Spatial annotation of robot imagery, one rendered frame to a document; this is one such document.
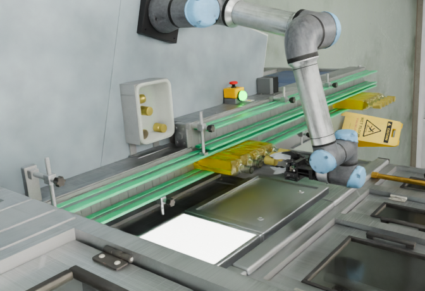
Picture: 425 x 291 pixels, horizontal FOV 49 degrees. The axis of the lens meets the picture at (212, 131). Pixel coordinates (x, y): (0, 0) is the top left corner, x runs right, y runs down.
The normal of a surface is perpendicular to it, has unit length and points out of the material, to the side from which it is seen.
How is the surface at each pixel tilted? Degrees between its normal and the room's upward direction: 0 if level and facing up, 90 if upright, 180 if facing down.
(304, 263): 90
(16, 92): 0
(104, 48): 0
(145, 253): 90
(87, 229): 90
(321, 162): 93
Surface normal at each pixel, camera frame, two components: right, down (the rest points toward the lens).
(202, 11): 0.65, 0.16
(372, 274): -0.07, -0.97
